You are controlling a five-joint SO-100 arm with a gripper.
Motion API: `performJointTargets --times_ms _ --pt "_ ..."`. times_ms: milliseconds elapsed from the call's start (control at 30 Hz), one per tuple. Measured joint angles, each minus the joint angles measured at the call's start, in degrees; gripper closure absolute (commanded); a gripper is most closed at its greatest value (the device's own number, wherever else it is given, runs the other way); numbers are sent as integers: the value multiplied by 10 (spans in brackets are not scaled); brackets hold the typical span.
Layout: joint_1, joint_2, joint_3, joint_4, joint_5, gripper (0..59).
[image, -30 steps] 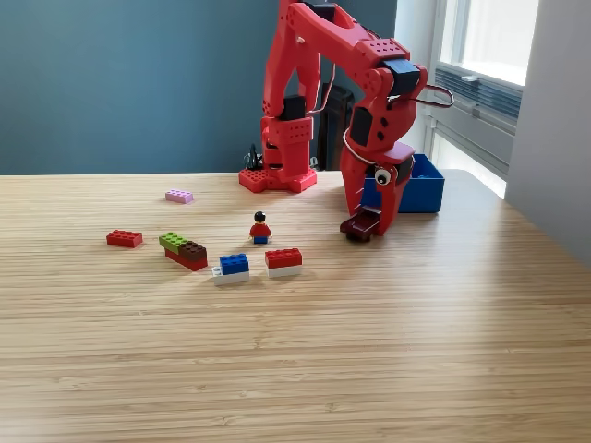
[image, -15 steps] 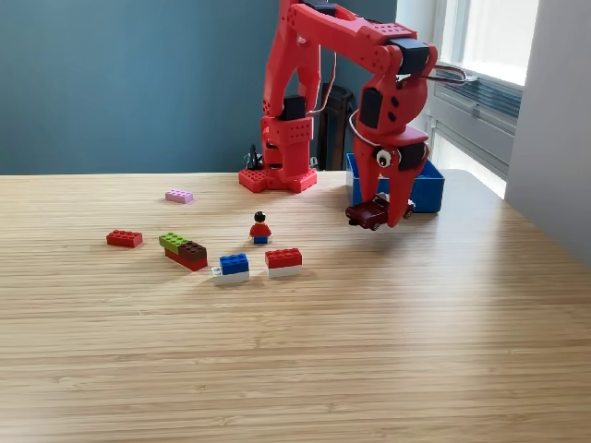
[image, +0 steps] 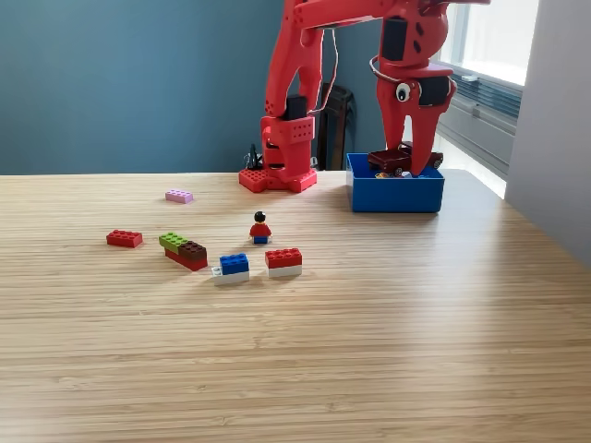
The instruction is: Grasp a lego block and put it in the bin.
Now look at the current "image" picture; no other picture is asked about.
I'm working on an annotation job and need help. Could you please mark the green brown red brick stack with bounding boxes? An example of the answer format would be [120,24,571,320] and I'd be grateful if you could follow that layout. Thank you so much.
[158,232,209,272]

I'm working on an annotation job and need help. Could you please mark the pink flat brick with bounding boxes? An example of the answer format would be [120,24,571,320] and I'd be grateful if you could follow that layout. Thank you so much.
[164,188,195,205]

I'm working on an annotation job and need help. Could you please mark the blue plastic bin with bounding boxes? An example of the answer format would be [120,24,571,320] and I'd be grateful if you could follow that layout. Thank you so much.
[345,152,446,214]

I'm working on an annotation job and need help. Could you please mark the dark folded chair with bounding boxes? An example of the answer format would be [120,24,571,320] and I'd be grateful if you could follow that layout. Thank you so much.
[316,82,357,172]

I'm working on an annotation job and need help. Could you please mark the grey vent grille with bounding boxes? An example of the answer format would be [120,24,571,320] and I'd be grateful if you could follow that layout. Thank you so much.
[433,66,524,136]

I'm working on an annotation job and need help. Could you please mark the red flat brick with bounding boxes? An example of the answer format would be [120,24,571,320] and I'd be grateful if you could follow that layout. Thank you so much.
[105,229,144,249]

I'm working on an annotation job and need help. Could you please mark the blue and white brick stack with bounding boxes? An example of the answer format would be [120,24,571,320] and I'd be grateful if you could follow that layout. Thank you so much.
[211,253,251,286]

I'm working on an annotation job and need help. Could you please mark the toy figure with red shirt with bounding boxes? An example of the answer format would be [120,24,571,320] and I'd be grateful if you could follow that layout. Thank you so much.
[248,210,274,245]

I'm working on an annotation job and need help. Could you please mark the window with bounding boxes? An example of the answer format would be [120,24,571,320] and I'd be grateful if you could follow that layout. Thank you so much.
[438,0,541,89]

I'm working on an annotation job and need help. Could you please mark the dark red toy car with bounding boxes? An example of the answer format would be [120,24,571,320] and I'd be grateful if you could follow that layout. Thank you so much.
[368,141,444,177]

